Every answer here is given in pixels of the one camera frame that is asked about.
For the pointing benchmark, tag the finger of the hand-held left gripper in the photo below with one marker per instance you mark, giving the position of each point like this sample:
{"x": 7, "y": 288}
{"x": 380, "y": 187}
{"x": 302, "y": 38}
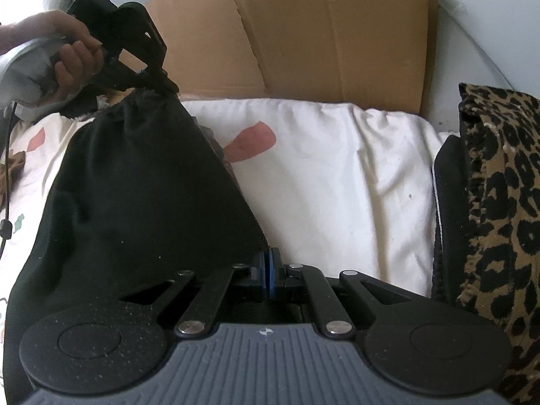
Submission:
{"x": 147, "y": 81}

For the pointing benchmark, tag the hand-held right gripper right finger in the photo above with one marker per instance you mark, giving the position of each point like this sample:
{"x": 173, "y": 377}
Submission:
{"x": 276, "y": 278}

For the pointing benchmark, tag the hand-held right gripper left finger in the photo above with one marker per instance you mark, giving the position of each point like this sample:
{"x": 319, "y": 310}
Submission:
{"x": 265, "y": 278}

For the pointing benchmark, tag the black garment with patterned lining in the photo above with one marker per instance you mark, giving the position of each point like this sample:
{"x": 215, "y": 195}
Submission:
{"x": 135, "y": 202}

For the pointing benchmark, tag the person's left forearm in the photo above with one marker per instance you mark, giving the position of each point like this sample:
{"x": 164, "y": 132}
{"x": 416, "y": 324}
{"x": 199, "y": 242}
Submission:
{"x": 6, "y": 40}

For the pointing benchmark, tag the person's left hand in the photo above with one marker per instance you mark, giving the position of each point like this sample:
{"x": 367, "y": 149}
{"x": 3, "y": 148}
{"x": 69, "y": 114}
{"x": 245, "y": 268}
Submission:
{"x": 69, "y": 63}

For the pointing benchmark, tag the dark cloth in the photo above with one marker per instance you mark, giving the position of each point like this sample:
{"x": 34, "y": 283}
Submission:
{"x": 84, "y": 107}

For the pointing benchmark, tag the bear printed white blanket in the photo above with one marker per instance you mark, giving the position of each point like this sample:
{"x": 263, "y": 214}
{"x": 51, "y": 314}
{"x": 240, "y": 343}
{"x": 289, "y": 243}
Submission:
{"x": 337, "y": 185}

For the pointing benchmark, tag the brown garment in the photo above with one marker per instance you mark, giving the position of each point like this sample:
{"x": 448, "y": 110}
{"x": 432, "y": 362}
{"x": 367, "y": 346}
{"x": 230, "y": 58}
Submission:
{"x": 10, "y": 168}

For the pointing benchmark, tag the flat cardboard sheet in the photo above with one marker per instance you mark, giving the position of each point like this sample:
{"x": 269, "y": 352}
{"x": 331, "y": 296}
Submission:
{"x": 316, "y": 29}

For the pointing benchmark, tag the leopard print garment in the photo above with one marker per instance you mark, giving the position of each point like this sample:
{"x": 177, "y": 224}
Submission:
{"x": 506, "y": 219}

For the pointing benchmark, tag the white cabinet panel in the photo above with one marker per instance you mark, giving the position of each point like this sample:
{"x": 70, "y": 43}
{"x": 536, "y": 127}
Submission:
{"x": 485, "y": 29}

